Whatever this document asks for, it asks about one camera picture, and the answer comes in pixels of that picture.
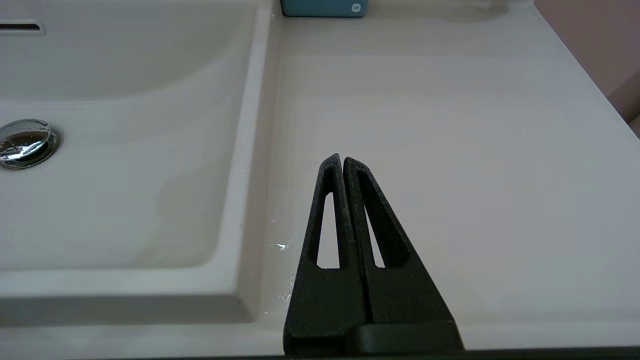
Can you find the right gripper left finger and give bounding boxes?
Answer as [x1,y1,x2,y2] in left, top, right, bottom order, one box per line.
[283,153,369,357]

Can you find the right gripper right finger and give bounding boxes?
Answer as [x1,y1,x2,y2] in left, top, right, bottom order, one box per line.
[343,156,456,326]

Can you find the white sink basin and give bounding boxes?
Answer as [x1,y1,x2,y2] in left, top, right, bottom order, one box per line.
[0,0,274,329]

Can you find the blue soap tray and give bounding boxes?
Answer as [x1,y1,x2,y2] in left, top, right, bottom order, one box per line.
[279,0,370,19]

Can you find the chrome drain stopper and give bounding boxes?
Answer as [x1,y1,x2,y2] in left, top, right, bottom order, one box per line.
[0,118,61,171]

